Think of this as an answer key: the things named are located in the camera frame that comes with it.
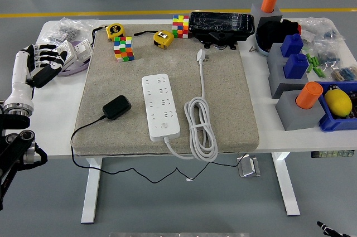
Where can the orange cylinder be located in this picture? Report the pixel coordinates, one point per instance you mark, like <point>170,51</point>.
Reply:
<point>269,1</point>
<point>309,96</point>

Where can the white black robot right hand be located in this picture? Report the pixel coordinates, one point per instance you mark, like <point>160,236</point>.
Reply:
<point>330,232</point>

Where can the white table leg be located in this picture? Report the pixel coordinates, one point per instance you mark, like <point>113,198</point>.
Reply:
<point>92,192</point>
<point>287,189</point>

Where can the blue block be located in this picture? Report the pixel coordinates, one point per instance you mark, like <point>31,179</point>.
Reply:
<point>296,66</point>
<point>291,45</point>

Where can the multicoloured puzzle cube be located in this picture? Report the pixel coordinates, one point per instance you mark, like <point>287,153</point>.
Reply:
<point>180,26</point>
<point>124,50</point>

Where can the white power strip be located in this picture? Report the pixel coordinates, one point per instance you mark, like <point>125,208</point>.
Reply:
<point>160,108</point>

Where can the light blue bowl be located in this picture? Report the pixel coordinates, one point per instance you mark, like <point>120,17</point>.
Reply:
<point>262,50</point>

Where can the purple tray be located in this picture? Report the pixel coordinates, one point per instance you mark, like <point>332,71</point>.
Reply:
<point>75,69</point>

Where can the clear bag of metal screws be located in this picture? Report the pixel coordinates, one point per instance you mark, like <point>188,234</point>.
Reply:
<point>67,30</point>

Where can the small black white toy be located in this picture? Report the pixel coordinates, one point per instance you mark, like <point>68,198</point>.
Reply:
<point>332,87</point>

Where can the grey-brown mat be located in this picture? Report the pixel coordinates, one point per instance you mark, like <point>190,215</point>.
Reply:
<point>223,108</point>

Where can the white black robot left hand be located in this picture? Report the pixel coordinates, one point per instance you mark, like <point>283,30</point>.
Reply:
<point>21,75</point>

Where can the clear bag of blue parts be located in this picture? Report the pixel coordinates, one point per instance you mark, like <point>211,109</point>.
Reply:
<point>329,57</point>

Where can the yellow lemon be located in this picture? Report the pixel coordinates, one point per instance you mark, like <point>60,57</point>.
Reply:
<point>338,103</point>

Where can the clear plastic bag of parts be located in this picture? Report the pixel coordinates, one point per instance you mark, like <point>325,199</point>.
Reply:
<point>320,29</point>

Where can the white wall socket panel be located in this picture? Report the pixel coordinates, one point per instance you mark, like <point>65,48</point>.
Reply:
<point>71,53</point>
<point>82,50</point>

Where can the grey block with hole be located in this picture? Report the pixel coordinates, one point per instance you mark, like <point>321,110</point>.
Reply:
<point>295,118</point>
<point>255,11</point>
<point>274,54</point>
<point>277,81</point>

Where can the clear bag of resistors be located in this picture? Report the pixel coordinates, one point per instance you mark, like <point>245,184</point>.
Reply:
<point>344,73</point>

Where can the black plug adapter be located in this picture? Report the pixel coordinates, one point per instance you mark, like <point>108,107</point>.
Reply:
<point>117,107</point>

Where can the silver metal bracket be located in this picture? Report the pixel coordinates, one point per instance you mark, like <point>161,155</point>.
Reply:
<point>248,166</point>

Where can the green plastic wall anchor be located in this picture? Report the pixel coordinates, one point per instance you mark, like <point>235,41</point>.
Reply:
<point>313,60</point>
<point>321,72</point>
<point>317,61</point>
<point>308,58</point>
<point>315,70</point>
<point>310,68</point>

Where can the table height control panel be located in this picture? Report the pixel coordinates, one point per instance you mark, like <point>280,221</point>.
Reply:
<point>332,154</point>

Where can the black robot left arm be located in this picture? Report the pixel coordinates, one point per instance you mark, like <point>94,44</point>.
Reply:
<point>14,122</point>

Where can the black box in plastic wrap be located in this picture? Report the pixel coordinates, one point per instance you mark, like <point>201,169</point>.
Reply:
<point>220,25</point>

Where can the yellow tape measure chrome clip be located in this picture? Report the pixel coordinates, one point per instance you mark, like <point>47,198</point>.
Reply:
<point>163,39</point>

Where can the blue plastic bin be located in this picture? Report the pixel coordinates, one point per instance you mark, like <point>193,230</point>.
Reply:
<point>332,125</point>

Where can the yellow tape measure black label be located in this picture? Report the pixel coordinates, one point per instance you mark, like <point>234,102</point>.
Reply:
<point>115,31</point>

